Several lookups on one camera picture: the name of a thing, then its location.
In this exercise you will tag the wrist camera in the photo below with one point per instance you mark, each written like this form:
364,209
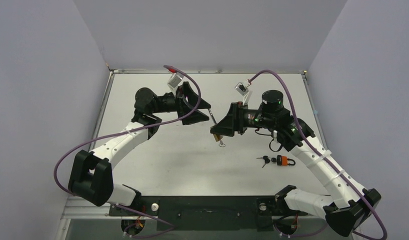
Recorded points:
243,89
174,81

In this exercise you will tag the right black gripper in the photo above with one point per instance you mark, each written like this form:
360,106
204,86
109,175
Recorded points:
237,118

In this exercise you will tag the brass padlock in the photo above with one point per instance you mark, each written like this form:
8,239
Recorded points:
217,137

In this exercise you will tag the silver key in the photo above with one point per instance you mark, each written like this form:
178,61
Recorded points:
221,144

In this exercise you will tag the orange black padlock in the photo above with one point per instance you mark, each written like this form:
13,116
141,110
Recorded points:
282,160

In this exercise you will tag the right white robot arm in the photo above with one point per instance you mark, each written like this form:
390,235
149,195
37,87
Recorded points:
345,207

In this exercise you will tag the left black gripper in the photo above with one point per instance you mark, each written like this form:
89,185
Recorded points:
180,101

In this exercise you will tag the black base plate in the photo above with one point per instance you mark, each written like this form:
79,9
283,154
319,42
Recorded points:
214,213

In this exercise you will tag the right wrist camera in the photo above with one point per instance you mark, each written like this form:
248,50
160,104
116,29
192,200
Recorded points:
243,89

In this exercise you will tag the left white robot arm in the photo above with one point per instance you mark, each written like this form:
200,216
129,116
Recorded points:
91,176

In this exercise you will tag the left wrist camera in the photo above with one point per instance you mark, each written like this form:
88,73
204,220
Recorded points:
174,81

